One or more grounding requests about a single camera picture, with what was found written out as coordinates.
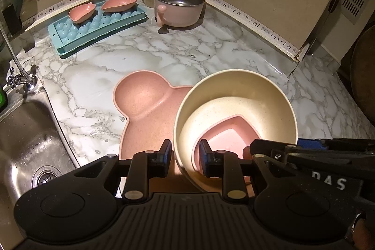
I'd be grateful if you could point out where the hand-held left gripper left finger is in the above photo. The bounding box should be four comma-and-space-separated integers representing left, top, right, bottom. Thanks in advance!
75, 139, 173, 204

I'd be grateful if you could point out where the beige bowl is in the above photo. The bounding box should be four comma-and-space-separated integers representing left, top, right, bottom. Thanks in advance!
173, 69, 299, 180

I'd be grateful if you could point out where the large pink leaf dish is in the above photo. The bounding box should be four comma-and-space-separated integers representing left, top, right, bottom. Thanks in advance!
101, 0, 140, 13

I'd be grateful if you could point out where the black rectangular object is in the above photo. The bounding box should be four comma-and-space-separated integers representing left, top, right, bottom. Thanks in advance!
3, 4, 22, 31

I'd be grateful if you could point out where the blue ice ball tray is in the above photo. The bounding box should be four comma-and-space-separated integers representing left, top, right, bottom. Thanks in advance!
48, 2, 147, 57

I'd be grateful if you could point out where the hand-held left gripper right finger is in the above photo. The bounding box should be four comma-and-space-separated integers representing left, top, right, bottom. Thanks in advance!
199, 139, 293, 201

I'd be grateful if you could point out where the music note tape strip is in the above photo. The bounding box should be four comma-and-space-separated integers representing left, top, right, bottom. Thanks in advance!
22, 0, 308, 63

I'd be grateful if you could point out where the sink drain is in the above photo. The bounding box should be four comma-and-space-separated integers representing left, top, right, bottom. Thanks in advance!
32, 166, 71, 189

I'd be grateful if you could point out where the round wooden cutting board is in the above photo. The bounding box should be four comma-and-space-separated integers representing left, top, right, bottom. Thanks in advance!
349, 26, 375, 122

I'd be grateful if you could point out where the stainless steel sink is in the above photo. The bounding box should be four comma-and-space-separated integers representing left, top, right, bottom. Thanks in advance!
0, 86, 81, 239

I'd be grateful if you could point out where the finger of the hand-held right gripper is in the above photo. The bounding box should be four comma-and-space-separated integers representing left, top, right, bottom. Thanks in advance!
250, 139, 352, 166
297, 137, 375, 152

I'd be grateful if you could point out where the person's right hand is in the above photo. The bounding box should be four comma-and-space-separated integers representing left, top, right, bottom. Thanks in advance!
353, 210, 375, 250

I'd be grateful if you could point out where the small pink leaf dish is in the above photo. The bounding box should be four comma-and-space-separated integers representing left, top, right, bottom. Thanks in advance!
68, 2, 96, 24

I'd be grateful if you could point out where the pink bear-shaped plate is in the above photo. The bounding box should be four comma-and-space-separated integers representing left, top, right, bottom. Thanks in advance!
113, 70, 254, 192

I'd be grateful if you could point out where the pink steel-lined bowl with handles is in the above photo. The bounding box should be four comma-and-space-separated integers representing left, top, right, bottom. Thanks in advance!
154, 0, 206, 28

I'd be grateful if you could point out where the green object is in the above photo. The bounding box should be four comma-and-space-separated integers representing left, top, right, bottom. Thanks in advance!
0, 86, 8, 116

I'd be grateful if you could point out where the metal faucet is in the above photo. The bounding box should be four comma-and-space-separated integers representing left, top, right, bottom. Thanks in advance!
0, 24, 38, 91

